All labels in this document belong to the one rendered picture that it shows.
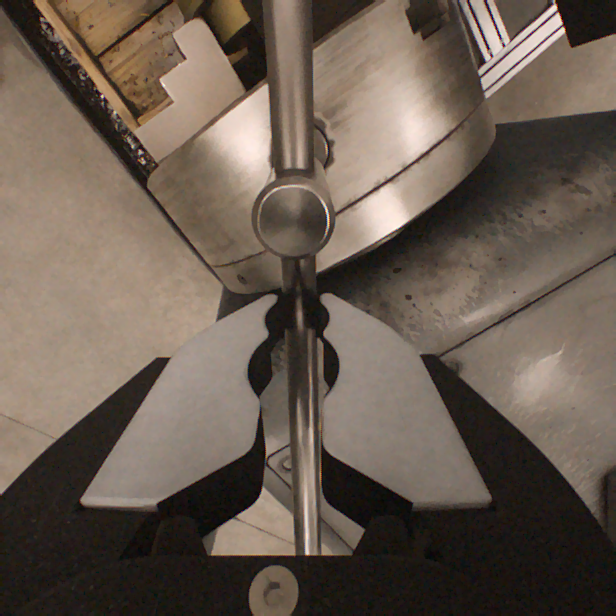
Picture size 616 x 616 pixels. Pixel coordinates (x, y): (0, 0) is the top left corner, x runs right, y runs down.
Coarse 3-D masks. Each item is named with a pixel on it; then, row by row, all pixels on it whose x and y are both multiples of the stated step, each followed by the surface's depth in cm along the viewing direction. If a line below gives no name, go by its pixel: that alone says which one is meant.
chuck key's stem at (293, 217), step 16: (272, 176) 10; (288, 176) 9; (304, 176) 9; (320, 176) 10; (272, 192) 9; (288, 192) 9; (304, 192) 9; (320, 192) 9; (256, 208) 9; (272, 208) 9; (288, 208) 9; (304, 208) 9; (320, 208) 9; (256, 224) 9; (272, 224) 9; (288, 224) 9; (304, 224) 9; (320, 224) 9; (272, 240) 9; (288, 240) 9; (304, 240) 9; (320, 240) 9; (288, 256) 10; (304, 256) 10
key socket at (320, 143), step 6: (318, 132) 22; (318, 138) 22; (324, 138) 22; (318, 144) 22; (324, 144) 22; (318, 150) 22; (324, 150) 22; (318, 156) 23; (324, 156) 23; (324, 162) 23
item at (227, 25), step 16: (176, 0) 30; (192, 0) 28; (208, 0) 28; (224, 0) 29; (240, 0) 29; (192, 16) 29; (208, 16) 30; (224, 16) 29; (240, 16) 29; (224, 32) 30; (240, 32) 30; (256, 32) 34; (224, 48) 31; (240, 48) 34
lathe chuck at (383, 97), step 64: (384, 0) 21; (448, 0) 24; (320, 64) 20; (384, 64) 21; (448, 64) 24; (256, 128) 22; (320, 128) 22; (384, 128) 22; (448, 128) 24; (192, 192) 26; (256, 192) 24
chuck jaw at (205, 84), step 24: (192, 24) 29; (192, 48) 30; (216, 48) 30; (168, 72) 30; (192, 72) 31; (216, 72) 31; (192, 96) 31; (216, 96) 32; (240, 96) 32; (168, 120) 31; (192, 120) 32; (144, 144) 32; (168, 144) 32
